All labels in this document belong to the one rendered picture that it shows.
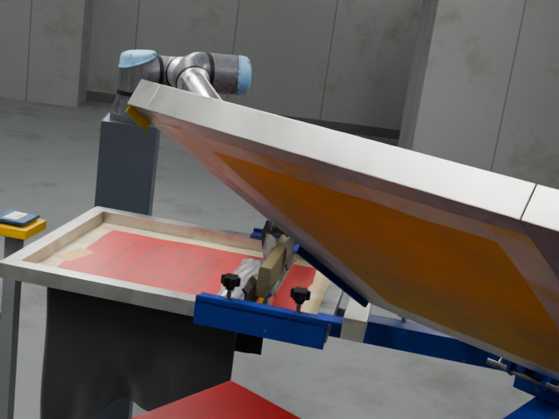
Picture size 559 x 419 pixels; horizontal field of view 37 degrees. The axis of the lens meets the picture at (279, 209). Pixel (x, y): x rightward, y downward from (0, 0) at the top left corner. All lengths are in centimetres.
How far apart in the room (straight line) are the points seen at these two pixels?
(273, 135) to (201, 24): 968
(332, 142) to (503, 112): 744
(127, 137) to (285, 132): 189
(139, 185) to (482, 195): 211
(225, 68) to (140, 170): 55
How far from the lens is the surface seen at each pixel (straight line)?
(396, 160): 84
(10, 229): 245
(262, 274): 197
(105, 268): 216
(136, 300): 196
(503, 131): 834
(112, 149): 281
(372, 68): 1077
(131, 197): 283
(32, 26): 1025
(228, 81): 244
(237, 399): 127
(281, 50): 1063
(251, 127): 95
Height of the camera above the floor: 170
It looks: 15 degrees down
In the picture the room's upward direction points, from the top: 8 degrees clockwise
